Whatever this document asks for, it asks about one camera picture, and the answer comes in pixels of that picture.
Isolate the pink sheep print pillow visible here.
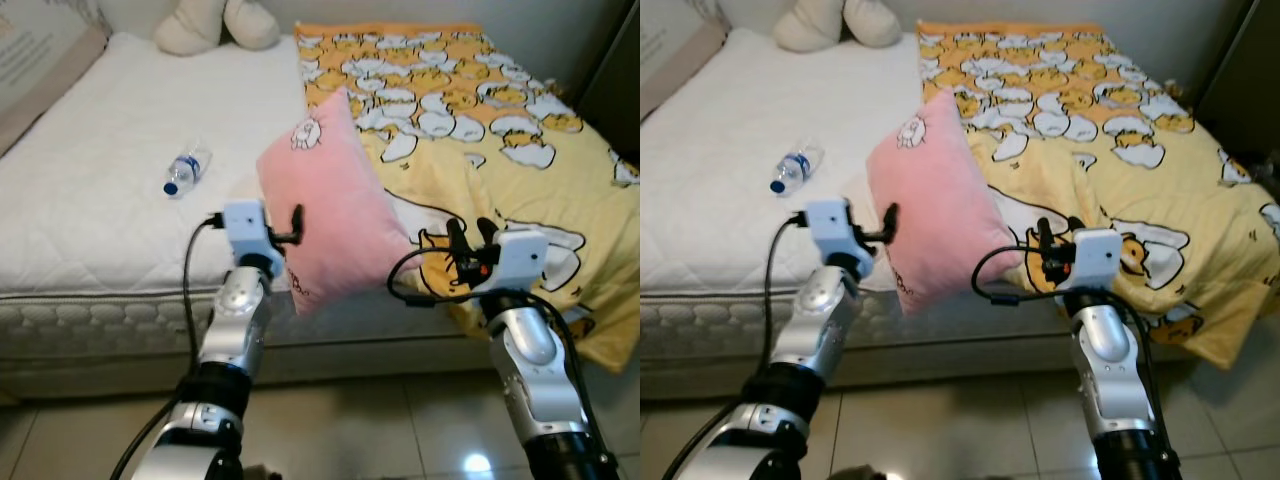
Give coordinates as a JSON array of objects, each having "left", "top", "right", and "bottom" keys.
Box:
[
  {"left": 866, "top": 90, "right": 1023, "bottom": 319},
  {"left": 256, "top": 87, "right": 413, "bottom": 319}
]

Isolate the yellow egg cartoon blanket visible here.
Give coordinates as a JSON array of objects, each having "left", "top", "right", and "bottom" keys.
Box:
[
  {"left": 295, "top": 22, "right": 641, "bottom": 373},
  {"left": 915, "top": 20, "right": 1280, "bottom": 371}
]

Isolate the clear blue label water bottle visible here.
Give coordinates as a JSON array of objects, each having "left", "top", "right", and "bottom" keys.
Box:
[
  {"left": 769, "top": 147, "right": 825, "bottom": 197},
  {"left": 163, "top": 147, "right": 213, "bottom": 199}
]

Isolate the white quilted mattress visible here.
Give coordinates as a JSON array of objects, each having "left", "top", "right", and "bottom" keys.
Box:
[
  {"left": 640, "top": 27, "right": 1076, "bottom": 363},
  {"left": 0, "top": 30, "right": 481, "bottom": 363}
]

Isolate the grey brown sliding wardrobe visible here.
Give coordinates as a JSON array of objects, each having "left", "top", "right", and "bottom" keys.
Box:
[
  {"left": 575, "top": 0, "right": 641, "bottom": 166},
  {"left": 1195, "top": 0, "right": 1280, "bottom": 191}
]

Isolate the beige bed base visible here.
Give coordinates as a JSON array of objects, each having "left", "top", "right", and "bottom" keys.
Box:
[
  {"left": 0, "top": 340, "right": 501, "bottom": 401},
  {"left": 640, "top": 338, "right": 1201, "bottom": 401}
]

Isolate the cream plush toy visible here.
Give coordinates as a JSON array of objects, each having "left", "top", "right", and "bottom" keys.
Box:
[
  {"left": 153, "top": 0, "right": 281, "bottom": 56},
  {"left": 773, "top": 0, "right": 903, "bottom": 53}
]

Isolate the grey floral print pillow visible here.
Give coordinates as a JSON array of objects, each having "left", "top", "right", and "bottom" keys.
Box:
[
  {"left": 640, "top": 0, "right": 731, "bottom": 121},
  {"left": 0, "top": 0, "right": 111, "bottom": 159}
]

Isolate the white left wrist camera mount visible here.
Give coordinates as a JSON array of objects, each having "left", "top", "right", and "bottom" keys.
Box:
[
  {"left": 222, "top": 199, "right": 274, "bottom": 263},
  {"left": 803, "top": 199, "right": 863, "bottom": 263}
]

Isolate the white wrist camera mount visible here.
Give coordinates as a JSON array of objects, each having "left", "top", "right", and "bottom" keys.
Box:
[
  {"left": 803, "top": 199, "right": 863, "bottom": 263},
  {"left": 1062, "top": 229, "right": 1124, "bottom": 293},
  {"left": 482, "top": 230, "right": 550, "bottom": 296},
  {"left": 222, "top": 199, "right": 274, "bottom": 263}
]

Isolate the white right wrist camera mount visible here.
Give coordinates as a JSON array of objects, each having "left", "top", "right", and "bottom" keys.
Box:
[
  {"left": 1062, "top": 229, "right": 1124, "bottom": 293},
  {"left": 482, "top": 230, "right": 550, "bottom": 296}
]

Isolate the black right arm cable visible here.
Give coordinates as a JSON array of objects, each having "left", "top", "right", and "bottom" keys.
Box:
[
  {"left": 386, "top": 247, "right": 616, "bottom": 476},
  {"left": 969, "top": 244, "right": 1176, "bottom": 471}
]

